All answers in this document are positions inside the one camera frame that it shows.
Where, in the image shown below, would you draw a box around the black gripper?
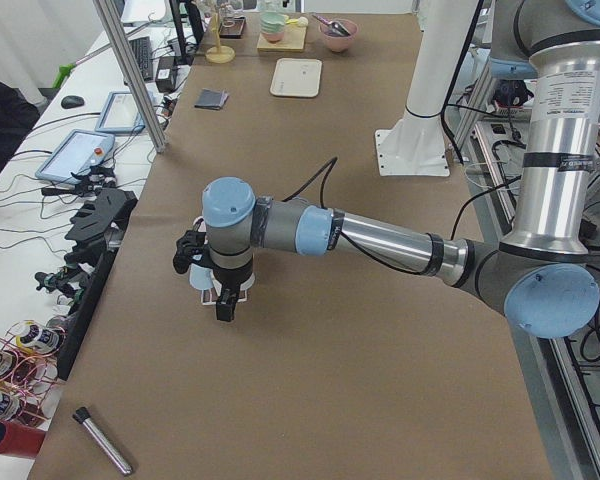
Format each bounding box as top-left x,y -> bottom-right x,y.
212,264 -> 254,321

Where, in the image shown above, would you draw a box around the cream rectangular tray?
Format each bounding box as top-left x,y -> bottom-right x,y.
270,58 -> 323,98

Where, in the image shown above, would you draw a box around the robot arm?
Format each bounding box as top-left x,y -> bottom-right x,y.
199,1 -> 600,338

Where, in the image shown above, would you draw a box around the light blue cup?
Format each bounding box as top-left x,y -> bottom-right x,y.
189,264 -> 214,292

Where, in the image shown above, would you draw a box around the black tool holder stand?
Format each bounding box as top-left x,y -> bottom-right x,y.
56,188 -> 138,380

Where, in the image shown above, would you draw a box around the metal cylinder with black cap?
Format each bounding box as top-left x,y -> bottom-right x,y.
72,407 -> 134,476

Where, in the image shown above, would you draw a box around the grey folded cloth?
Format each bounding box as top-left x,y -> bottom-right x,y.
194,88 -> 229,110

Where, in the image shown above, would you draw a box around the near teach pendant tablet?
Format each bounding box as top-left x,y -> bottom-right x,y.
35,129 -> 115,184

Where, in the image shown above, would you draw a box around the teach pendant tablet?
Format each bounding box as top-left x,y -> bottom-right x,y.
95,91 -> 145,135
35,129 -> 115,184

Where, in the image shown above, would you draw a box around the far teach pendant tablet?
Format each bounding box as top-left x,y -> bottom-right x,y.
95,91 -> 145,135

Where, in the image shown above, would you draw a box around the wooden mug tree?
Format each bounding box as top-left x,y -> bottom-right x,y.
200,1 -> 235,64

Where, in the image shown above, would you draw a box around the black computer mouse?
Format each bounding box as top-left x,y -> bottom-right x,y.
60,95 -> 85,110

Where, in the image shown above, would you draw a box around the red cylinder can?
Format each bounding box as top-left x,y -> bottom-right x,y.
0,421 -> 46,459

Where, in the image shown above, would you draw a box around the black keyboard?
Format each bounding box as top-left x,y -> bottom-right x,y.
129,36 -> 153,81

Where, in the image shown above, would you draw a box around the wooden cutting board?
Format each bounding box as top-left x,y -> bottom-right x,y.
256,24 -> 307,53

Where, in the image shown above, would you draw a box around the stacked green bowls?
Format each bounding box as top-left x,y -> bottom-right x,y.
260,11 -> 286,43

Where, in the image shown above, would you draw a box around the pink bowl with ice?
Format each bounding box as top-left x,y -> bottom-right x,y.
319,19 -> 358,53

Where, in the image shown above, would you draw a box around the metal scoop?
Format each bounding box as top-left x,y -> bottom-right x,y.
311,13 -> 351,37

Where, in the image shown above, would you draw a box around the white wire cup rack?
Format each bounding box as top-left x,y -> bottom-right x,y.
201,275 -> 255,306

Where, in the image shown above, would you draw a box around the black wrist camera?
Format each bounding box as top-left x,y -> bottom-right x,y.
173,229 -> 213,274

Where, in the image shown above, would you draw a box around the aluminium frame post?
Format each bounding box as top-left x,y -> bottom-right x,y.
93,0 -> 166,154

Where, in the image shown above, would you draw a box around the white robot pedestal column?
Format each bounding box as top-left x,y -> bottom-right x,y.
375,0 -> 482,177

